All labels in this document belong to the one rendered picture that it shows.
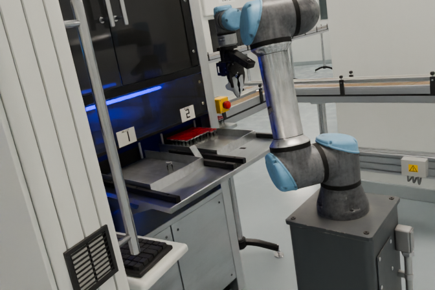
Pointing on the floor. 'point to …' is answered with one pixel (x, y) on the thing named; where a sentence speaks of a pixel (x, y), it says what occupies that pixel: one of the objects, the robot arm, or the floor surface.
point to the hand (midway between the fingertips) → (239, 94)
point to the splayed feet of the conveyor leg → (261, 245)
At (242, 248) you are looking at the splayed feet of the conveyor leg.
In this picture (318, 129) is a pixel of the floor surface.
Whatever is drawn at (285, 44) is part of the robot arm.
